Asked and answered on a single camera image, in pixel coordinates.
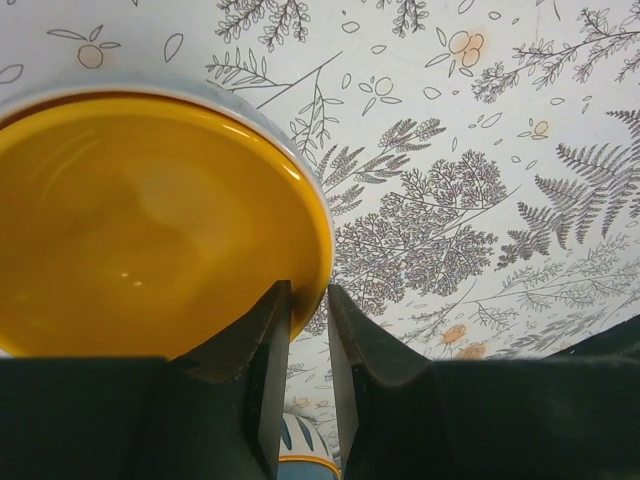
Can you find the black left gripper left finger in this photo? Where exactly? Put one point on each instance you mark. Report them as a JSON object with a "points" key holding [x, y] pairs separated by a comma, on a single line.
{"points": [[212, 413]]}

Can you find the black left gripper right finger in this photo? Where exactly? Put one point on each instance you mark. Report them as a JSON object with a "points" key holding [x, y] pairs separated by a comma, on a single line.
{"points": [[572, 415]]}

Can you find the cream bowl with blue pattern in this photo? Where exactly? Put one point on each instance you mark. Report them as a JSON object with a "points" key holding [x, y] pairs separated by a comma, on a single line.
{"points": [[303, 453]]}

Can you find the cream bowl with yellow stripe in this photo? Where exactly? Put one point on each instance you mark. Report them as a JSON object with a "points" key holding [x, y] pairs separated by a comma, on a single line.
{"points": [[142, 220]]}

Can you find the floral patterned table mat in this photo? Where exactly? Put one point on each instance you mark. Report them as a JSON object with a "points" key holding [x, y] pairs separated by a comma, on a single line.
{"points": [[480, 158]]}

